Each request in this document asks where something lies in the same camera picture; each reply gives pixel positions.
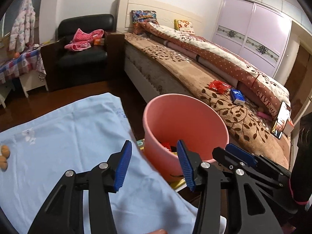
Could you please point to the blue tissue pack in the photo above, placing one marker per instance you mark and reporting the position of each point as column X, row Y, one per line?
column 237, row 97

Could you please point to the orange box on armchair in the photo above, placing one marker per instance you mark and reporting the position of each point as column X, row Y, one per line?
column 99, row 42

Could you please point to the red snack bag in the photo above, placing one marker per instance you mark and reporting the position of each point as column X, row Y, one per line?
column 219, row 86

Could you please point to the lilac wardrobe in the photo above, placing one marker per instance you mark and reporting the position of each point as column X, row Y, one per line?
column 259, row 31

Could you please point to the colourful patterned pillow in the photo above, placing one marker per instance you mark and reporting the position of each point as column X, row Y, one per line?
column 142, row 16

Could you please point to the black leather armchair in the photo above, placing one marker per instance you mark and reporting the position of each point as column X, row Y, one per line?
column 65, row 69

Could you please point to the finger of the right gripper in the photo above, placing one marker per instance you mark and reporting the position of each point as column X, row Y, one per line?
column 227, row 159
column 240, row 152

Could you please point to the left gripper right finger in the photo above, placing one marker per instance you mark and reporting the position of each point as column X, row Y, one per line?
column 203, row 177

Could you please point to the yellow floral pillow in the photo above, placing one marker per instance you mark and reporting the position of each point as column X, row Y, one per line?
column 184, row 26

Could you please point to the checkered cloth side table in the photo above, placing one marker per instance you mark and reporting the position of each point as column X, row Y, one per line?
column 28, row 68

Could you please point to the white bed headboard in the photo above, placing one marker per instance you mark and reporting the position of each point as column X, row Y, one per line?
column 166, row 14

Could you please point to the walnut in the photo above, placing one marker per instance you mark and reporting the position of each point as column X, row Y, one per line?
column 3, row 163
column 5, row 151

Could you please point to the pink clothes on armchair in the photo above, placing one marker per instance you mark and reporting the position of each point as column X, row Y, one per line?
column 83, row 41

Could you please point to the light blue tablecloth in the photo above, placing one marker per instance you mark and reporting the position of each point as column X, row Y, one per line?
column 78, row 137

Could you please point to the red dotted quilt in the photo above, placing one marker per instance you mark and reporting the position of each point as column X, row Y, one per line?
column 269, row 91

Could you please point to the bed with brown blanket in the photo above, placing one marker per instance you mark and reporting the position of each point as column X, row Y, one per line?
column 156, row 69

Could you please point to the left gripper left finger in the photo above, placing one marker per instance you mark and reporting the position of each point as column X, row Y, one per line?
column 107, row 177

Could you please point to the hanging pink puffer jacket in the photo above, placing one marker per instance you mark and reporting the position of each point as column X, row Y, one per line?
column 22, row 32

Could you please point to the pink plastic trash bucket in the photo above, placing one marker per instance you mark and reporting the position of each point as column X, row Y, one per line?
column 170, row 117

